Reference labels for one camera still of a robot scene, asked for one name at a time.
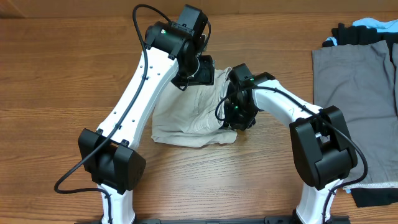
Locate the light blue garment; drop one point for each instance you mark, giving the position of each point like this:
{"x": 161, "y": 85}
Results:
{"x": 376, "y": 24}

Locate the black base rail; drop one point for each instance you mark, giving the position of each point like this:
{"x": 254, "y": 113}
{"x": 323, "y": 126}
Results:
{"x": 211, "y": 221}

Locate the beige shorts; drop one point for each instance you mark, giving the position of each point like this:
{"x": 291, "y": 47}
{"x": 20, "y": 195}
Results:
{"x": 189, "y": 118}

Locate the black garment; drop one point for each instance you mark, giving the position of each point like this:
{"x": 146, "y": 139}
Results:
{"x": 360, "y": 32}

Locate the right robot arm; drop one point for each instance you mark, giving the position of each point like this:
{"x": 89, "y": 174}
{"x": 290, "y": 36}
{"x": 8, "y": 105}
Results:
{"x": 322, "y": 148}

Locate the grey shorts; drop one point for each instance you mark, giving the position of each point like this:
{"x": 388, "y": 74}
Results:
{"x": 360, "y": 93}

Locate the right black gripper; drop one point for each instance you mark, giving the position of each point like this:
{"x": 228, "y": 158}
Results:
{"x": 230, "y": 120}

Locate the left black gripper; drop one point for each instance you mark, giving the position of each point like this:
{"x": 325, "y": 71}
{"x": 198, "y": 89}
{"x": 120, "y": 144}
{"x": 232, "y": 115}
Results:
{"x": 204, "y": 75}

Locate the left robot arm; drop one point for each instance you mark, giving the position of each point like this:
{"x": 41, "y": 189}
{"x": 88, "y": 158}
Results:
{"x": 172, "y": 54}

